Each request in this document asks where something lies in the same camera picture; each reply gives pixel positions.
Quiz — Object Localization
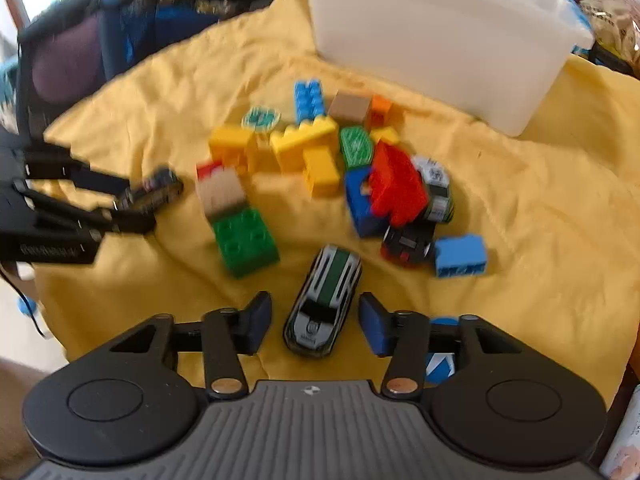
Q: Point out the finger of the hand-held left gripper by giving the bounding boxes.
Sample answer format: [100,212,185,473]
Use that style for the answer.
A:
[25,146,132,197]
[15,182,157,236]

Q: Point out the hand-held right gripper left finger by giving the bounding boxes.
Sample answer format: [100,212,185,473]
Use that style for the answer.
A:
[107,292,273,401]

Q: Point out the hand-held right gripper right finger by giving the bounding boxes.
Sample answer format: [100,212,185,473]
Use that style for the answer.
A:
[359,292,528,397]

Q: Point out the dark toy car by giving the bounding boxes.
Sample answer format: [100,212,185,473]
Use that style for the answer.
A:
[114,166,184,212]

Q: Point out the silver green striped toy car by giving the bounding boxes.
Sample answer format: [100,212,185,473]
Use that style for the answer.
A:
[282,245,362,358]

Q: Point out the light blue building brick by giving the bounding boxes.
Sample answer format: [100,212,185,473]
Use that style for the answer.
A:
[433,234,489,279]

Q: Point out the dark blue building brick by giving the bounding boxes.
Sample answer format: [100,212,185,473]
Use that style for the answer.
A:
[344,167,387,239]

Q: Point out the white plastic bin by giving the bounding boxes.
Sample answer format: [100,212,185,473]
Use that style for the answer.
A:
[300,0,597,137]

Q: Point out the blue white striped block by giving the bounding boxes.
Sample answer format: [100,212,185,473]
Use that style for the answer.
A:
[425,316,459,387]

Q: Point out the green building brick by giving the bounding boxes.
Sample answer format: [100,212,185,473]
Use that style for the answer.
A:
[211,207,281,279]

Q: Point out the black red toy car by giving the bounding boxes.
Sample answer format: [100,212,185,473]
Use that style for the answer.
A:
[380,221,437,268]

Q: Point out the beige block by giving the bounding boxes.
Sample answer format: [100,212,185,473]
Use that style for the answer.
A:
[195,167,249,222]

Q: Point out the purple cushion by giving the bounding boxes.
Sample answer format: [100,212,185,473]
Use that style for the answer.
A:
[31,14,104,103]

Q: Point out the large red building brick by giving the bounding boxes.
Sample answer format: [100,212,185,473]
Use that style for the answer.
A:
[369,141,431,227]

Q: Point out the green white toy car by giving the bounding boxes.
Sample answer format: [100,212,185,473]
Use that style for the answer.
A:
[412,156,456,224]

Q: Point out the round teal print block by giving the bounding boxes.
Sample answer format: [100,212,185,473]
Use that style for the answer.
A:
[242,107,279,134]

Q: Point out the large stepped yellow brick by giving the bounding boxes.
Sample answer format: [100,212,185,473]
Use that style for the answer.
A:
[270,115,339,174]

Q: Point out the green printed block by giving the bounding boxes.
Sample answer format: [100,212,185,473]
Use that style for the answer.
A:
[339,127,376,169]

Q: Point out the blue black mesh playpen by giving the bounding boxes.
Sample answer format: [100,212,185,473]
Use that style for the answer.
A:
[15,0,307,133]

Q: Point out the yellow cloth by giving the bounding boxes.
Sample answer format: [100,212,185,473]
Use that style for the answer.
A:
[35,0,640,411]

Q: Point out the orange building brick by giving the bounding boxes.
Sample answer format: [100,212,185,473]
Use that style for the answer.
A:
[367,96,402,129]

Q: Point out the brown square block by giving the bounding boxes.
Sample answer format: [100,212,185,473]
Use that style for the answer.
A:
[327,91,372,127]

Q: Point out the white printed packet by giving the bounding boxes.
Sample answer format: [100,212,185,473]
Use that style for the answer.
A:
[599,384,640,480]

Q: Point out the blue plastic item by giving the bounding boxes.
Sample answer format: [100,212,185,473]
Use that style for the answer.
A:
[566,0,595,57]

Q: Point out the snack bag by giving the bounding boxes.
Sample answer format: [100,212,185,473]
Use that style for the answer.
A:
[570,0,640,80]

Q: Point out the black cable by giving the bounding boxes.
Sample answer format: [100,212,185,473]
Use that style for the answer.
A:
[0,260,49,340]

